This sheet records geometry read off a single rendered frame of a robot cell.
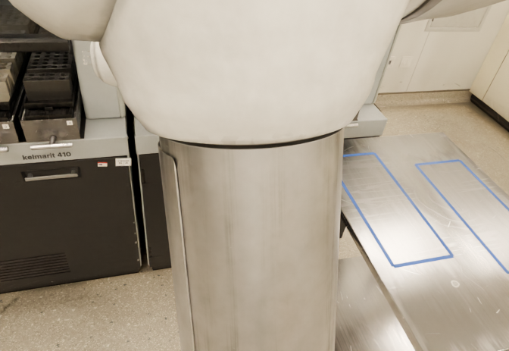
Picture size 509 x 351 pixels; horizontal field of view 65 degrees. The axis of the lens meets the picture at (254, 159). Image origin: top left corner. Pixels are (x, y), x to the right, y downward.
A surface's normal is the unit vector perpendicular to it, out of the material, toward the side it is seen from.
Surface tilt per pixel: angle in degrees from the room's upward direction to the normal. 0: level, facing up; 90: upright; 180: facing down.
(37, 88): 90
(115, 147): 90
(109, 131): 0
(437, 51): 90
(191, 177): 77
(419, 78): 90
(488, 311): 0
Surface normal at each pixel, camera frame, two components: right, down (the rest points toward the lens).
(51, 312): 0.11, -0.77
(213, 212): -0.37, 0.31
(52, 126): 0.25, 0.63
